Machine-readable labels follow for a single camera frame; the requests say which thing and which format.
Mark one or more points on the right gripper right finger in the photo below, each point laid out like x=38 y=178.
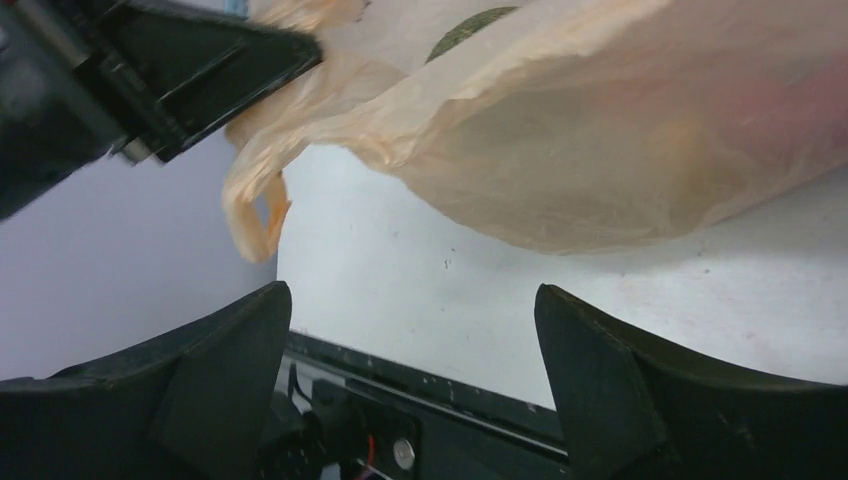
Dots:
x=633 y=405

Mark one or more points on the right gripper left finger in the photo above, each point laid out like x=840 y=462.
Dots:
x=191 y=403

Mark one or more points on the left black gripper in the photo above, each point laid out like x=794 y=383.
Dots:
x=176 y=74

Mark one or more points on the translucent orange plastic bag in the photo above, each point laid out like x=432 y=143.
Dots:
x=564 y=127

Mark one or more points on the green netted melon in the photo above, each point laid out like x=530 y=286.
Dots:
x=467 y=28

